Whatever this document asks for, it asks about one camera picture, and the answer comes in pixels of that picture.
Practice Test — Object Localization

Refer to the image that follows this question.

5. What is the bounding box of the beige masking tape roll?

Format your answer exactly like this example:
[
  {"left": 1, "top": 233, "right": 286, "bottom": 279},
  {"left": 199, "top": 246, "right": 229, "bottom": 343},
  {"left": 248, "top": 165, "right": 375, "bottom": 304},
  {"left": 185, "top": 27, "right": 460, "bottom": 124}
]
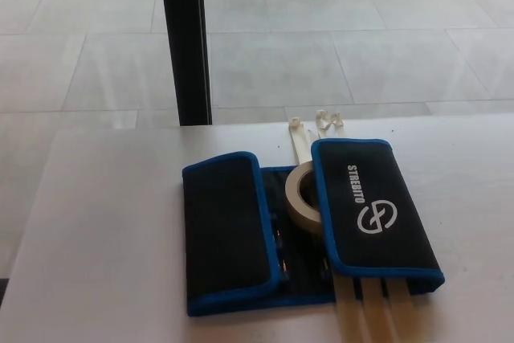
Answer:
[{"left": 284, "top": 163, "right": 326, "bottom": 236}]

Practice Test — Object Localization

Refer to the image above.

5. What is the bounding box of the black toolkit case blue trim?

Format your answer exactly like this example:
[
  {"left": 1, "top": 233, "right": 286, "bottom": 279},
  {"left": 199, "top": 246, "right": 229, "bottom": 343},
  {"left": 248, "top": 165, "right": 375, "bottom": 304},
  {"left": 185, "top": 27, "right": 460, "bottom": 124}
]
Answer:
[{"left": 181, "top": 137, "right": 446, "bottom": 316}]

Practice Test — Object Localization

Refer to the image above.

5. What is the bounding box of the black vertical post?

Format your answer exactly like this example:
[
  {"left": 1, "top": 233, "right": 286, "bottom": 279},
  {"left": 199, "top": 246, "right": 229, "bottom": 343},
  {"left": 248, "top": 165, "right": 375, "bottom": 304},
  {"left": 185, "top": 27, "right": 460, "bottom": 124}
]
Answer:
[{"left": 157, "top": 0, "right": 214, "bottom": 127}]

